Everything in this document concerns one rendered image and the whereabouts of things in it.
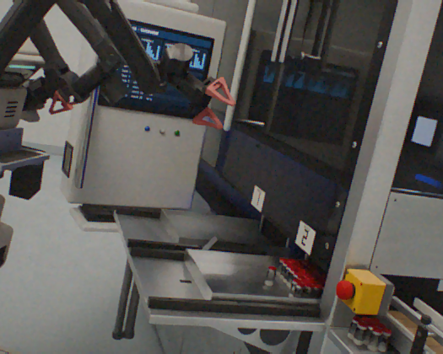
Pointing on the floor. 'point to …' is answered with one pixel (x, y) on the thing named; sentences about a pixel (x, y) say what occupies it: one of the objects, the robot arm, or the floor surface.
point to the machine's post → (377, 158)
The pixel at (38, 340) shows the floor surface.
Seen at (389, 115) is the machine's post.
